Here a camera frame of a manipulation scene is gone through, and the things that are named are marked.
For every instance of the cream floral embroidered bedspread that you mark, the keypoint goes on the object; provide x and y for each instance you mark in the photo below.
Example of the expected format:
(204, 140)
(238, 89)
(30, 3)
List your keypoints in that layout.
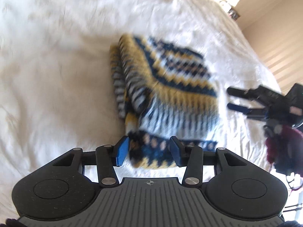
(56, 86)

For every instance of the navy yellow patterned knit sweater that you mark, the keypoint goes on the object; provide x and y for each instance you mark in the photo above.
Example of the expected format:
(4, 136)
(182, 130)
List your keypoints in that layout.
(162, 90)

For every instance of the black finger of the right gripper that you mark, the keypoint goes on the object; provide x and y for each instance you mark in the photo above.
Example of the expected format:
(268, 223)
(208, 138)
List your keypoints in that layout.
(248, 94)

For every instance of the hand in dark red glove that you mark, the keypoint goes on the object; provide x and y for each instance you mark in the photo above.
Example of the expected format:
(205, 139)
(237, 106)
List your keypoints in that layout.
(284, 147)

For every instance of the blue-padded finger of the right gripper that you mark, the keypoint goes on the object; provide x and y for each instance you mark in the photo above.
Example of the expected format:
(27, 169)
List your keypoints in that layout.
(250, 113)

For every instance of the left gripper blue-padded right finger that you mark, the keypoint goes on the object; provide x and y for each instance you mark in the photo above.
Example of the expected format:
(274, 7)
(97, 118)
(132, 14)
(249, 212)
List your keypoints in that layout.
(189, 156)

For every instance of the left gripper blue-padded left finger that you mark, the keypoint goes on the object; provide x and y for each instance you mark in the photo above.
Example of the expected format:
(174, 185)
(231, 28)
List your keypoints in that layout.
(108, 157)

